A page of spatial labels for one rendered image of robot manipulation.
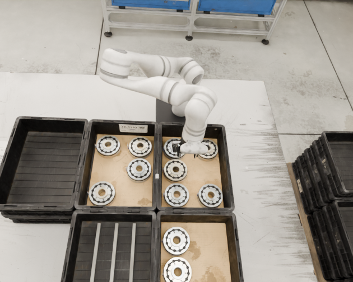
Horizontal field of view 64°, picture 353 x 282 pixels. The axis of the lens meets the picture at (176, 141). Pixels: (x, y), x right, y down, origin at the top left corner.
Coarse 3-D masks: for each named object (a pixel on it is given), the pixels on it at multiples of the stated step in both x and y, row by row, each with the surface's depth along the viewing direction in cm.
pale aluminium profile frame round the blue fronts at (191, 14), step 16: (192, 0) 259; (192, 16) 271; (208, 16) 270; (224, 16) 271; (240, 16) 272; (256, 16) 274; (272, 16) 276; (224, 32) 287; (240, 32) 288; (256, 32) 289
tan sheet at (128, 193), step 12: (120, 144) 128; (96, 156) 124; (120, 156) 125; (96, 168) 121; (108, 168) 121; (120, 168) 122; (96, 180) 118; (108, 180) 118; (120, 180) 119; (120, 192) 116; (132, 192) 117; (144, 192) 117; (120, 204) 114; (132, 204) 114; (144, 204) 115
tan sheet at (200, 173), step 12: (192, 156) 128; (216, 156) 129; (192, 168) 125; (204, 168) 126; (216, 168) 126; (192, 180) 122; (204, 180) 123; (216, 180) 123; (192, 192) 119; (192, 204) 117
